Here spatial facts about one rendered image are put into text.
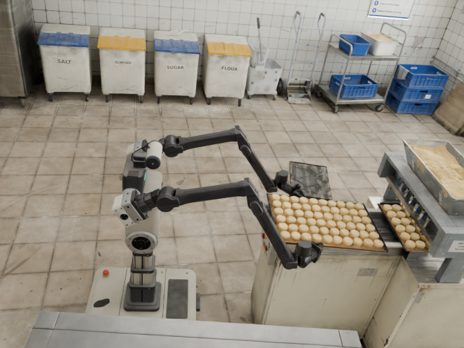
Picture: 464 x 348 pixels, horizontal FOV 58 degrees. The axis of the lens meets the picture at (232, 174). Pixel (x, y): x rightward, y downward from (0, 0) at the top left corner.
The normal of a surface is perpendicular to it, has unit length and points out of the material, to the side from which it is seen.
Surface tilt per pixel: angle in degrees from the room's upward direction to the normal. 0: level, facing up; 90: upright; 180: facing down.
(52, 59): 93
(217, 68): 91
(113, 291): 0
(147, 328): 0
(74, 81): 93
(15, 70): 90
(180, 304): 0
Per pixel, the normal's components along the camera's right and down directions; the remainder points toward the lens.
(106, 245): 0.12, -0.82
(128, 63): 0.20, 0.60
